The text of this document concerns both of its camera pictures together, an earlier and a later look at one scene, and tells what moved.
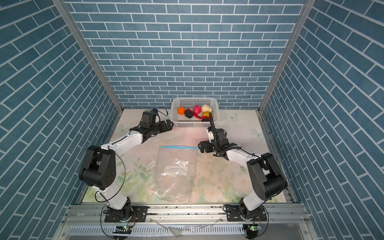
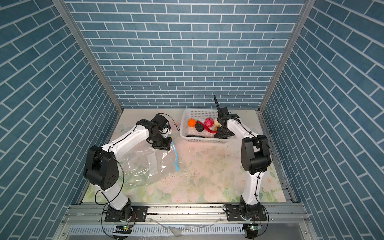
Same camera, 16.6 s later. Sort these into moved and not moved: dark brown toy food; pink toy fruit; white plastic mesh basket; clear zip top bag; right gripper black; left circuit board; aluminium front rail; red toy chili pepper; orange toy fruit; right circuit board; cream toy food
Moved: white plastic mesh basket; pink toy fruit; red toy chili pepper; right gripper black; cream toy food; clear zip top bag; dark brown toy food; orange toy fruit
Not moved: right circuit board; left circuit board; aluminium front rail
